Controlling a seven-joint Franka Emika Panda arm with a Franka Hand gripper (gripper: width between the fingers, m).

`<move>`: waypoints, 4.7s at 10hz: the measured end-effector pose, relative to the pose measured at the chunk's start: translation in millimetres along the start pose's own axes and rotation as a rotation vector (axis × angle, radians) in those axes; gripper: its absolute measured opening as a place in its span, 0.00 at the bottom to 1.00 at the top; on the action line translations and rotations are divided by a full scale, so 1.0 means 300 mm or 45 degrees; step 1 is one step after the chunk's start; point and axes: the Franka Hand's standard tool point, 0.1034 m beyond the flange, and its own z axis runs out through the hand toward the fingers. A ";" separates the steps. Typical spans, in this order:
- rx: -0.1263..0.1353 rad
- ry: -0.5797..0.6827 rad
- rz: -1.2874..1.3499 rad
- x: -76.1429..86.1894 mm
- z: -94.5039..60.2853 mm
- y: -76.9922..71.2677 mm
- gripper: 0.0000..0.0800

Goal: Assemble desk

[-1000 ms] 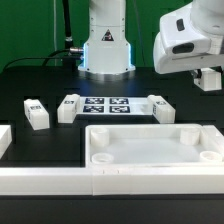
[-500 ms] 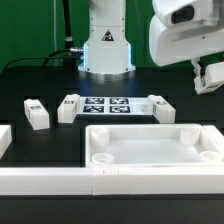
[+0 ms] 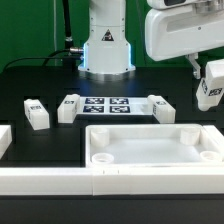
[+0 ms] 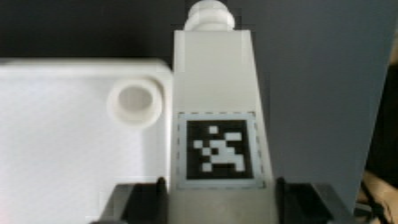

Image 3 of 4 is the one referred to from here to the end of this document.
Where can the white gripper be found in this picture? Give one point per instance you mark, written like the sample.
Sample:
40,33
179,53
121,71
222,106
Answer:
179,29

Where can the white desk top panel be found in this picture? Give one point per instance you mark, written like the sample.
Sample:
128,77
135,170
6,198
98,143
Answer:
153,145

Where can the white marker tag plate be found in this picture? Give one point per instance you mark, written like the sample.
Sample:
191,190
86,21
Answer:
114,106

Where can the white left barrier block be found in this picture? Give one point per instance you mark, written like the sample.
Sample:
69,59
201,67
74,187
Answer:
5,138

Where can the white front barrier rail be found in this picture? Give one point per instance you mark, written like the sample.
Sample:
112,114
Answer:
130,181

